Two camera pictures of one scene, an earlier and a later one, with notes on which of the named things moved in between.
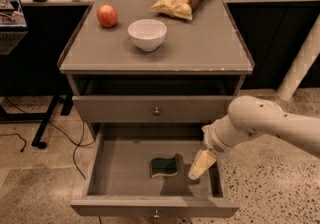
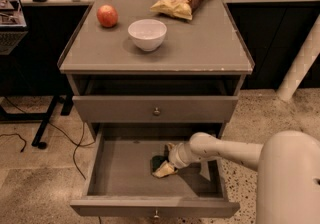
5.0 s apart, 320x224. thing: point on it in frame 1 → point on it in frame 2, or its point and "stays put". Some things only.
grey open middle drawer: (119, 182) stays put
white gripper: (213, 140) → (175, 157)
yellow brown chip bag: (184, 0) stays put
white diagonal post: (301, 65) stays put
